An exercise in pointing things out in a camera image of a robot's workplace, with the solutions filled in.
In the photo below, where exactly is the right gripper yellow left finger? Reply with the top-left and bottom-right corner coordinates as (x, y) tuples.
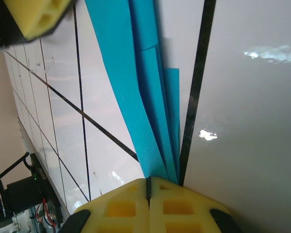
(55, 177), (150, 233)

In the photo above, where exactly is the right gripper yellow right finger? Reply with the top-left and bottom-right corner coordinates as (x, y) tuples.
(149, 177), (243, 233)

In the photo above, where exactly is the blue rectangular block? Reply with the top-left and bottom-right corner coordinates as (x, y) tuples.
(84, 0), (180, 184)

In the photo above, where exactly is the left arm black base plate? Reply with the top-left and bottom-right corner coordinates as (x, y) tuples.
(29, 152), (71, 230)

